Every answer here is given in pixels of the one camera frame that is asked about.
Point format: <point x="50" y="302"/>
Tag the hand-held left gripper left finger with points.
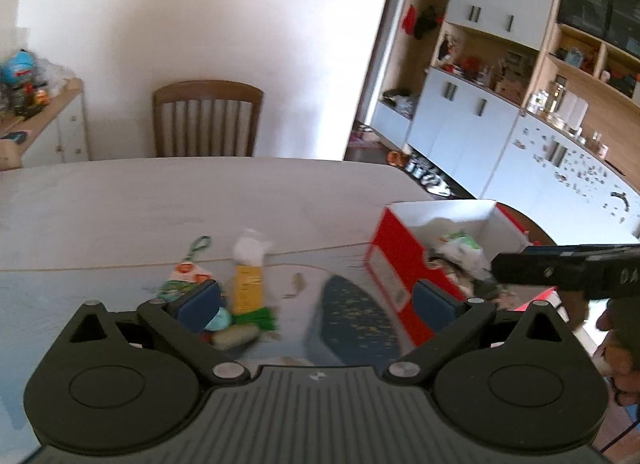
<point x="200" y="304"/>

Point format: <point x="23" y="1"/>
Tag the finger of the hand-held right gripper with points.
<point x="530" y="269"/>

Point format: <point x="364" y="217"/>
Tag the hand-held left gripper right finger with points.
<point x="432" y="301"/>

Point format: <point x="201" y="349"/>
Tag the teal egg-shaped toy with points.
<point x="220" y="320"/>

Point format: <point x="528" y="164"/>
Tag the olive green packet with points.
<point x="235" y="338"/>

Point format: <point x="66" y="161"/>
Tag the yellow snack packet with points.
<point x="247" y="289"/>

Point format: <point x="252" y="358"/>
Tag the red cardboard box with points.
<point x="395" y="264"/>

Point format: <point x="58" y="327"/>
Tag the white green wrapper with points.
<point x="462" y="246"/>

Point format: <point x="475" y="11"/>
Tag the person's right hand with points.
<point x="622" y="369"/>

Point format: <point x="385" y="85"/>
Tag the dark blue speckled pouch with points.
<point x="350" y="324"/>

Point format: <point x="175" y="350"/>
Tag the row of shoes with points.
<point x="427" y="176"/>

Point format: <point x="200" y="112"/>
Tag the orange slippers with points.
<point x="397" y="157"/>

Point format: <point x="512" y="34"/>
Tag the patterned door rug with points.
<point x="362" y="137"/>

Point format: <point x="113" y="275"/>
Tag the white wooden sideboard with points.
<point x="65" y="133"/>

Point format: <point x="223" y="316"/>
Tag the black hat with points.
<point x="425" y="23"/>

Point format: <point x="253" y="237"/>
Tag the white plastic bag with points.
<point x="52" y="76"/>

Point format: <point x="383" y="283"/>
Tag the red hat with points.
<point x="409" y="21"/>

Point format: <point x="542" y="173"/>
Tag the blue round toy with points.
<point x="20" y="68"/>

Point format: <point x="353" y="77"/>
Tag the white wall cabinet unit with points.
<point x="460" y="108"/>

